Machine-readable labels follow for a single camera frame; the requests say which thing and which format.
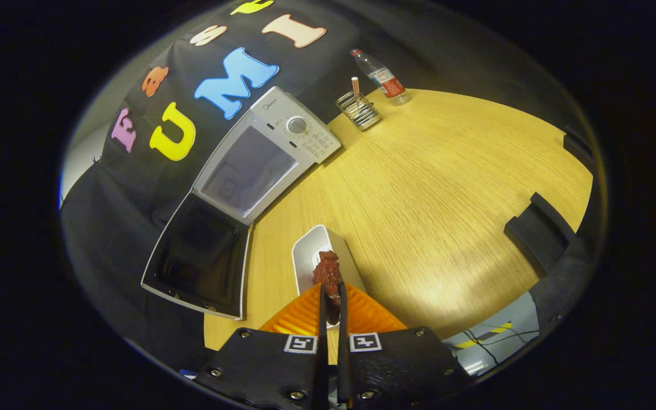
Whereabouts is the black floor cable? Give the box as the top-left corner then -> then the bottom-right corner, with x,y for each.
464,327 -> 540,366

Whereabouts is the metal wire basket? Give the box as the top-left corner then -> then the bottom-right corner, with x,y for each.
336,91 -> 382,132

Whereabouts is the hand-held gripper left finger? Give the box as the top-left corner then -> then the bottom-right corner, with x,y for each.
194,283 -> 329,410

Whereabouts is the yellow black floor tape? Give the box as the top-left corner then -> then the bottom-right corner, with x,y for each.
454,322 -> 514,349

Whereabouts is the black backdrop cloth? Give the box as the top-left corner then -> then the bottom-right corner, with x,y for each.
59,0 -> 591,365

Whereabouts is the red meat piece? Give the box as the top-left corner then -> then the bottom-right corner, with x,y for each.
313,251 -> 343,326

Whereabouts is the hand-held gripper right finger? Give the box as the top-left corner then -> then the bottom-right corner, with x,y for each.
337,276 -> 474,410

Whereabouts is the black chair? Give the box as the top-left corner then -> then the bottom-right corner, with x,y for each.
563,132 -> 597,174
503,192 -> 591,331

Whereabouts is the white toaster oven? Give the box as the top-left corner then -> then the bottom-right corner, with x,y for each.
141,87 -> 342,321

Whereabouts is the white rectangular tray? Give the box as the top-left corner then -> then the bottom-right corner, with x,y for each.
292,224 -> 366,331

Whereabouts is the clear plastic water bottle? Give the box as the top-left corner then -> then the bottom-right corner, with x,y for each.
350,48 -> 412,106

